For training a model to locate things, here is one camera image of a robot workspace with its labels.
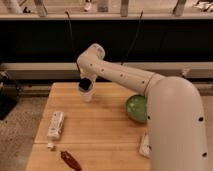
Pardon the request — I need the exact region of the black eraser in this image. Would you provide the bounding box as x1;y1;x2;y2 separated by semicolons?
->
79;78;92;91

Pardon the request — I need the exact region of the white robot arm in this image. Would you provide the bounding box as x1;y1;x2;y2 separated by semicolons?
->
77;43;209;171

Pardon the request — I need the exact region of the white ceramic cup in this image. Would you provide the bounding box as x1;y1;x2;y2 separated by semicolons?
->
79;88;93;102

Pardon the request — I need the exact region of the green bowl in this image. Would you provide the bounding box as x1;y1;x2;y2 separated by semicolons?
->
125;94;147;124

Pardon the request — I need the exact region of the left black cable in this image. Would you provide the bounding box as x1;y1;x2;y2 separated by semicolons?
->
65;10;82;75

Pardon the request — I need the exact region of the black cable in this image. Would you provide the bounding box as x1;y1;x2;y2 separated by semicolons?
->
65;10;82;75
120;10;144;66

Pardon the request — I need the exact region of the right black cable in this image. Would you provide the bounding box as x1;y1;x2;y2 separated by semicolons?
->
120;10;144;66

